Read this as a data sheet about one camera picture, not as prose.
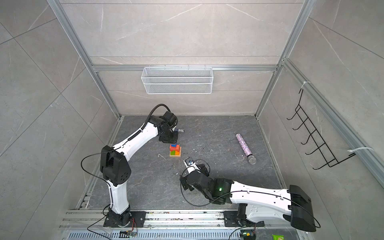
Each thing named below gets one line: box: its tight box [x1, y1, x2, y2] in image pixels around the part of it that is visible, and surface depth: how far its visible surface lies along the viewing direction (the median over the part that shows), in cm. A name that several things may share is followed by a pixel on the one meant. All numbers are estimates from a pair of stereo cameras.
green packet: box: [271, 234, 285, 240], surface depth 70 cm
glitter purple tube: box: [235, 133, 257, 165], surface depth 99 cm
